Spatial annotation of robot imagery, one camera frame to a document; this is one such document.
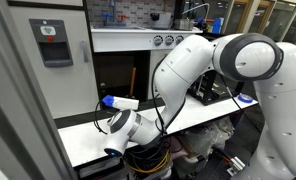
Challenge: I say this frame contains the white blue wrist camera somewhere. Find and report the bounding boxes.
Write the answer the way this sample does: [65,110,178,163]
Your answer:
[102,95,139,110]

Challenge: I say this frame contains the bin with yellow cables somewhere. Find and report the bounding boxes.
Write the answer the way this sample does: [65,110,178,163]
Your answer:
[123,141,171,180]

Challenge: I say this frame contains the toy kitchen stove unit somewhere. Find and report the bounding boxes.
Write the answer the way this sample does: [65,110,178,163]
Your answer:
[8,0,192,119]

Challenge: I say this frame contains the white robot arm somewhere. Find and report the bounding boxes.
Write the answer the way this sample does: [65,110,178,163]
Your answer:
[104,33,296,180]

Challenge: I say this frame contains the blue tape roll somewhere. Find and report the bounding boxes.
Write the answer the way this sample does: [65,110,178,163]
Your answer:
[238,93,253,103]

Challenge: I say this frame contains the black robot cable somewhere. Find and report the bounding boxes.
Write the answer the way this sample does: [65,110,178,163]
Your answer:
[93,54,189,136]

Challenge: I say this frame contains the brown wooden spoon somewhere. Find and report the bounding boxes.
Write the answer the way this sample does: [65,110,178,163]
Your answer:
[129,67,136,98]

